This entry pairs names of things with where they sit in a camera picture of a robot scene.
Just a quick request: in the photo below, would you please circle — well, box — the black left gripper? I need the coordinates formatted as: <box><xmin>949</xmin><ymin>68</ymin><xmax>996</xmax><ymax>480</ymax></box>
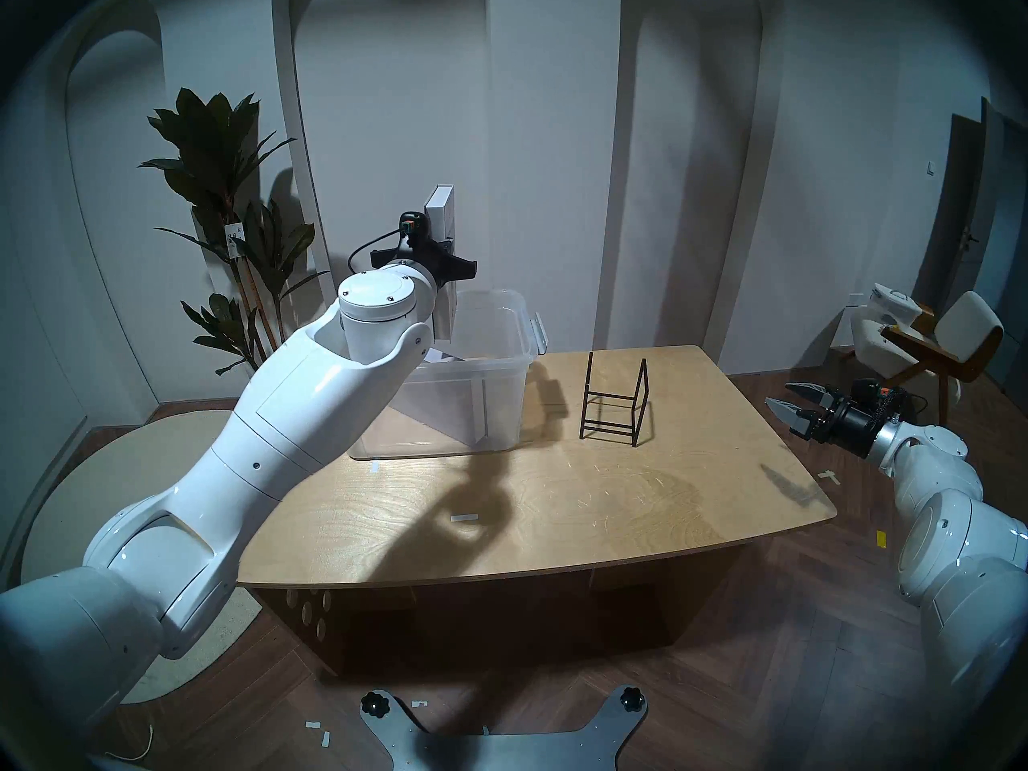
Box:
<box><xmin>369</xmin><ymin>238</ymin><xmax>479</xmax><ymax>285</ymax></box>

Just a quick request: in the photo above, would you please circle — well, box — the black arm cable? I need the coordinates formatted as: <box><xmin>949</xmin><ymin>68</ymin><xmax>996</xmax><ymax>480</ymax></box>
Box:
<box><xmin>348</xmin><ymin>228</ymin><xmax>402</xmax><ymax>274</ymax></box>
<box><xmin>851</xmin><ymin>378</ymin><xmax>918</xmax><ymax>414</ymax></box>

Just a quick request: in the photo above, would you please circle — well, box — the dark grey door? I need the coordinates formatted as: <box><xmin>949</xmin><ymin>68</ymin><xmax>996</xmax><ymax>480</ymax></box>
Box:
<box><xmin>916</xmin><ymin>99</ymin><xmax>1028</xmax><ymax>413</ymax></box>

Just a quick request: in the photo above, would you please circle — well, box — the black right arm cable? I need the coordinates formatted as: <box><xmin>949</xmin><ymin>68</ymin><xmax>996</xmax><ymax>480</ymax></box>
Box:
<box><xmin>851</xmin><ymin>378</ymin><xmax>918</xmax><ymax>414</ymax></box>

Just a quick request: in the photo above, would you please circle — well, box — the thin white loose cable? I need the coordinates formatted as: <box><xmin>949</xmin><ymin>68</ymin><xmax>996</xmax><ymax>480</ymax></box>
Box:
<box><xmin>104</xmin><ymin>725</ymin><xmax>153</xmax><ymax>762</ymax></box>

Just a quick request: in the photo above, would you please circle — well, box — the round beige rug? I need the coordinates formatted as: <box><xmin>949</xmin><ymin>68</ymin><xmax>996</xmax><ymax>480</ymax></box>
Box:
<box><xmin>20</xmin><ymin>410</ymin><xmax>263</xmax><ymax>704</ymax></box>

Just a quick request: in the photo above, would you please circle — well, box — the large grey special issue book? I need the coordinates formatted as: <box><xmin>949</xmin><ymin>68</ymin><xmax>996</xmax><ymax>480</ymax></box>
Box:
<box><xmin>394</xmin><ymin>348</ymin><xmax>491</xmax><ymax>449</ymax></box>

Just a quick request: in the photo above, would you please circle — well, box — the wooden armchair with white cushions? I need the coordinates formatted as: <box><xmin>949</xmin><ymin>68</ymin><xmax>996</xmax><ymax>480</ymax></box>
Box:
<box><xmin>851</xmin><ymin>290</ymin><xmax>1005</xmax><ymax>445</ymax></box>

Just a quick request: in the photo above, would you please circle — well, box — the small white hardcover book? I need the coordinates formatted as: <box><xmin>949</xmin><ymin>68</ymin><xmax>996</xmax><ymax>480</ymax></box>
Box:
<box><xmin>423</xmin><ymin>185</ymin><xmax>459</xmax><ymax>349</ymax></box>

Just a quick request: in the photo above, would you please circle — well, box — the clear plastic storage box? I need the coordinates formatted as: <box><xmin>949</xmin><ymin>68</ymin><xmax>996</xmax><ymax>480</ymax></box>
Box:
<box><xmin>349</xmin><ymin>289</ymin><xmax>549</xmax><ymax>461</ymax></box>

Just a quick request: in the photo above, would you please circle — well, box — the tall dark green plant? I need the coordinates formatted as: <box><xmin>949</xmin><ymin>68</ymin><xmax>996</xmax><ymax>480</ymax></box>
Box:
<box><xmin>139</xmin><ymin>87</ymin><xmax>330</xmax><ymax>379</ymax></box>

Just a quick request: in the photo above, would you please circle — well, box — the black wire book rack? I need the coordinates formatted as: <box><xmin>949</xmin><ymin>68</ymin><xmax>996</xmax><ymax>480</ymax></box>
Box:
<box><xmin>578</xmin><ymin>352</ymin><xmax>651</xmax><ymax>447</ymax></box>

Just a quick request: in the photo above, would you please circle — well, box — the grey metal robot base plate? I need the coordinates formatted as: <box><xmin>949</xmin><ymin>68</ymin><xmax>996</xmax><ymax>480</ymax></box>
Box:
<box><xmin>359</xmin><ymin>685</ymin><xmax>649</xmax><ymax>771</ymax></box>

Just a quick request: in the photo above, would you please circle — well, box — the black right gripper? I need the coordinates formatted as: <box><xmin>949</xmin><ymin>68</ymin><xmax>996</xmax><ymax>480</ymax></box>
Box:
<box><xmin>765</xmin><ymin>381</ymin><xmax>910</xmax><ymax>460</ymax></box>

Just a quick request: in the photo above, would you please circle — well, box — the light wooden table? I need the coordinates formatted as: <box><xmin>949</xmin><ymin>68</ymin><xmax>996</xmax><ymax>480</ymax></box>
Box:
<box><xmin>233</xmin><ymin>345</ymin><xmax>838</xmax><ymax>682</ymax></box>

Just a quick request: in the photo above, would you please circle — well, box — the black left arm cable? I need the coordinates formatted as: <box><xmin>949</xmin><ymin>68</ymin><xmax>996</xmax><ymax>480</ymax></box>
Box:
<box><xmin>348</xmin><ymin>228</ymin><xmax>402</xmax><ymax>274</ymax></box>

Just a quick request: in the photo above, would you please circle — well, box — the white device on armchair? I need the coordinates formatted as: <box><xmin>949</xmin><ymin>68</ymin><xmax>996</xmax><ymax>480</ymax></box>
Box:
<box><xmin>867</xmin><ymin>284</ymin><xmax>921</xmax><ymax>328</ymax></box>

